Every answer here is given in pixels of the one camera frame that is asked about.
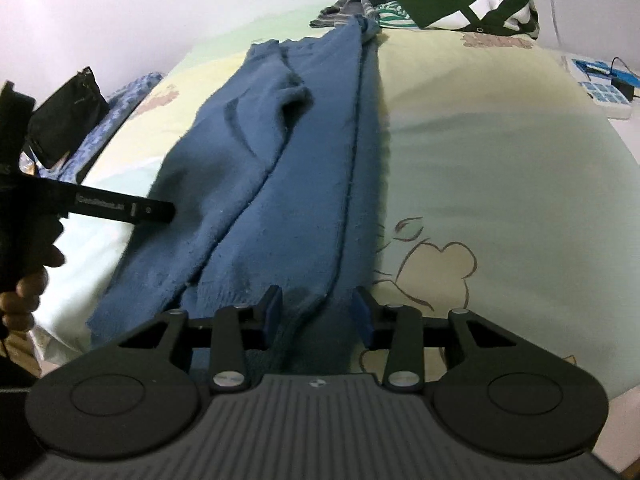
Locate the black bag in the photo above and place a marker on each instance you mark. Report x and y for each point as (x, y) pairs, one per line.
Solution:
(65, 115)

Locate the blue tray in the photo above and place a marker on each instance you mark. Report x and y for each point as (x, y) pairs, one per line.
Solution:
(582, 66)

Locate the person's left hand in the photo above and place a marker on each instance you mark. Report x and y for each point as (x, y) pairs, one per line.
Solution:
(20, 305)

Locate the printed yellow blanket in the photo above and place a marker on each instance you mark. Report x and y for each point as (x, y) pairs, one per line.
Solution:
(475, 170)

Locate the blue knit sweater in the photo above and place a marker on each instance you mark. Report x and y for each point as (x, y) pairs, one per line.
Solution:
(280, 185)

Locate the blue checkered pillow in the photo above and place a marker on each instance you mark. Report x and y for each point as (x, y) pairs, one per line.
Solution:
(125, 100)

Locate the green white striped shirt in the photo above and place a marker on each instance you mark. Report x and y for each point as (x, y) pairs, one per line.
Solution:
(395, 14)

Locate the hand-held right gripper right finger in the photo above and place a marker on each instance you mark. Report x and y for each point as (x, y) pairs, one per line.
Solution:
(361, 312)

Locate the black power adapter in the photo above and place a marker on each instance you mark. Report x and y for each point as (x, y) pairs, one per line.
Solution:
(625, 85)

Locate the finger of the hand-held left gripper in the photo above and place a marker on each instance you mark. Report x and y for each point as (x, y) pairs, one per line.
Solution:
(110, 205)

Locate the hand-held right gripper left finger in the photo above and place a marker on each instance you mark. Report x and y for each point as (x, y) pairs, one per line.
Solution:
(272, 311)

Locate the white power strip blue sockets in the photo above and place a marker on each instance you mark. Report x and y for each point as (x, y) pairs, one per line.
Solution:
(605, 96)

